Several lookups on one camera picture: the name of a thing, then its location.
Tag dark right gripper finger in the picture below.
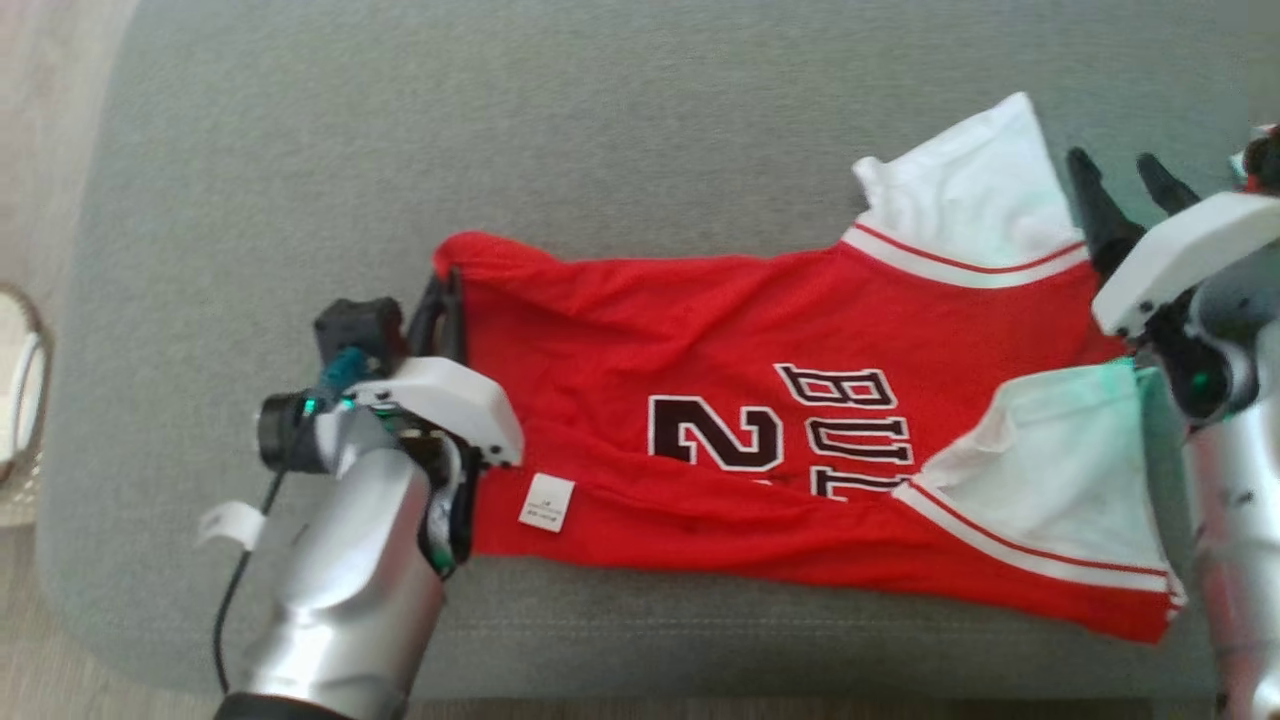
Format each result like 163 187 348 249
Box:
1135 152 1202 217
1065 147 1147 277

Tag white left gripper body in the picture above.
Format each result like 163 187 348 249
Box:
349 356 527 582

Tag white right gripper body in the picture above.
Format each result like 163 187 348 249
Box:
1090 190 1280 427

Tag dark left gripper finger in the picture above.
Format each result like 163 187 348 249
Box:
407 274 447 360
444 267 467 364

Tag red basketball jersey white sleeves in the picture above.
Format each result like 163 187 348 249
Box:
432 92 1190 646

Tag grey sofa seat cushion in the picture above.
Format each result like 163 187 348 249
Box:
35 0 1280 703

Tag woven laundry basket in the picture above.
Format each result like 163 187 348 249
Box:
0 283 54 529

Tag white cable label tag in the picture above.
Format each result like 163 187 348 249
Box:
196 499 267 552

